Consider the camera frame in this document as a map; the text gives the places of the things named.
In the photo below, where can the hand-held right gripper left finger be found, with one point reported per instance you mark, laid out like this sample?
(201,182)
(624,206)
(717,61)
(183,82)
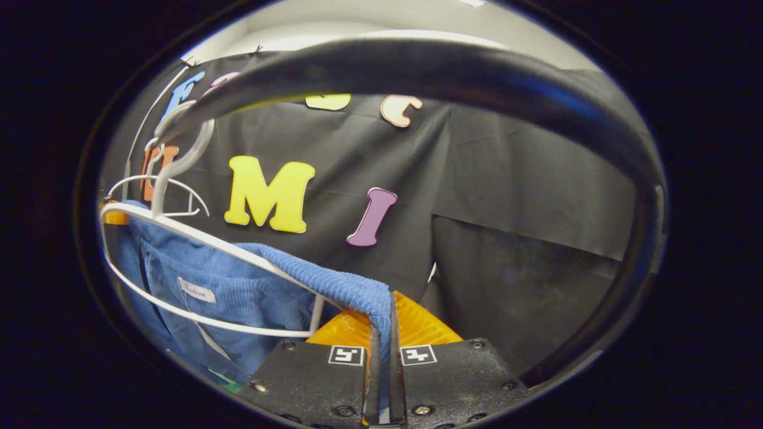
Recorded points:
(310,381)

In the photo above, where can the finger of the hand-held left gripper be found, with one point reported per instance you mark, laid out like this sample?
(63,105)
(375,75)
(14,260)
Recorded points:
(113,214)

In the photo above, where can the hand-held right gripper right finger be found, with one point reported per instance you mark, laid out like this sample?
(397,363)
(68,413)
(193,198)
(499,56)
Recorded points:
(398,357)

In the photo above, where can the empty white hanger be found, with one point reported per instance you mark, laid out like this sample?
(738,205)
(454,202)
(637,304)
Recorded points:
(149,177)

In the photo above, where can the black backdrop cloth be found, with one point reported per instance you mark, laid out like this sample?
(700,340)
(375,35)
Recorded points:
(506,179)

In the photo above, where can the white clothes hanger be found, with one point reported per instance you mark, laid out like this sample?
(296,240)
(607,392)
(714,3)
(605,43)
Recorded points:
(170,171)

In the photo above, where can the row of black cloth clips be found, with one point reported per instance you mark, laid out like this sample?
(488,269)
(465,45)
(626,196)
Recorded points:
(257,50)

